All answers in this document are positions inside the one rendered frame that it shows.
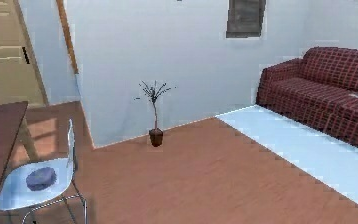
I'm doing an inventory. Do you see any white chair with metal legs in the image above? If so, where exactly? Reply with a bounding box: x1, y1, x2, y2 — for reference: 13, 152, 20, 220
0, 118, 89, 224

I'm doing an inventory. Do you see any bare plant in brown pot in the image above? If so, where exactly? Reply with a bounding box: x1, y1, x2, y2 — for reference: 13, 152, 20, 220
134, 80, 177, 148

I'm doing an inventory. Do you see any pale blue floor rug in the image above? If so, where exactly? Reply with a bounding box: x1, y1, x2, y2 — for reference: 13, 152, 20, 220
215, 104, 358, 212

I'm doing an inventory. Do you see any red plaid sofa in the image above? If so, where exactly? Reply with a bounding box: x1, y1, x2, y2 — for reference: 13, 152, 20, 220
255, 46, 358, 154

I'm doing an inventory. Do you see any blue round cushion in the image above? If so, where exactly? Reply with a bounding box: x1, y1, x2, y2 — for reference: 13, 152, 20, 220
25, 166, 58, 192

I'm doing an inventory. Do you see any beige room door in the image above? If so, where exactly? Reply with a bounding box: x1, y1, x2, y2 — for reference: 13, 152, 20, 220
0, 0, 50, 108

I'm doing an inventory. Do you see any black door handle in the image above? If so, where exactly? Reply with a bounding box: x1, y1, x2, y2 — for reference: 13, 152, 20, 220
21, 46, 31, 65

